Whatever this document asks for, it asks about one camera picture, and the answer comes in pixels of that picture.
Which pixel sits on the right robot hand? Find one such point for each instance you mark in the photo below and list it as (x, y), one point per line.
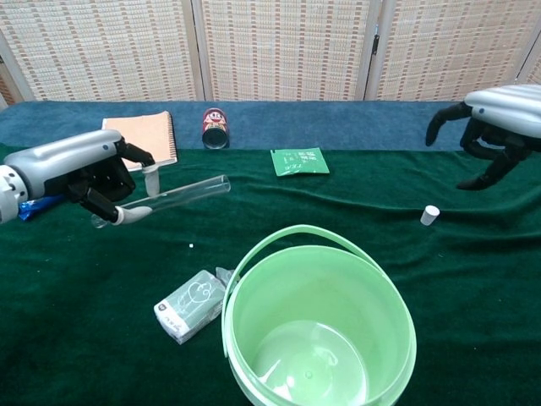
(507, 105)

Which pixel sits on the woven folding screen panel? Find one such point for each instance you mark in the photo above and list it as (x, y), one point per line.
(287, 46)
(444, 46)
(105, 46)

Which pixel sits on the blue velvet cloth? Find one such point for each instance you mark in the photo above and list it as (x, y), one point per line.
(338, 122)

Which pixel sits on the black screen hinge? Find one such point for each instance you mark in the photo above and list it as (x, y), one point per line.
(375, 44)

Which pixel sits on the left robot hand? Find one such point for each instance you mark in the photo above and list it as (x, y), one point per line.
(63, 156)

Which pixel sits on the light green plastic bucket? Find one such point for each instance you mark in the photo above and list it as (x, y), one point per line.
(317, 338)

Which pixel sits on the tan spiral notebook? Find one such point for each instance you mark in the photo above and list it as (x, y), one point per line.
(143, 131)

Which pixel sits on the red drink can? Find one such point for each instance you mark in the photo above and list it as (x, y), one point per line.
(215, 127)

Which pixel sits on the white tube cap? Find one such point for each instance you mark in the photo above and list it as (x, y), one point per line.
(429, 215)

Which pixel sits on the clear glass test tube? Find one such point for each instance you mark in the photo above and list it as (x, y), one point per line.
(190, 192)

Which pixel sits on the blue cookie pack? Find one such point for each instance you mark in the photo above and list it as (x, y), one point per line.
(36, 207)

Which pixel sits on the green tea sachet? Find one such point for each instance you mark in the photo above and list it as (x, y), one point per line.
(300, 161)

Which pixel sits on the grey tissue pack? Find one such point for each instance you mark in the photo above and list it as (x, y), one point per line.
(190, 304)

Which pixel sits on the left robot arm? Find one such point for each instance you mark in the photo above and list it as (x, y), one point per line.
(10, 194)

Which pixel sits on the dark green velvet cloth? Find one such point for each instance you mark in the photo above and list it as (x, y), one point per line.
(84, 317)

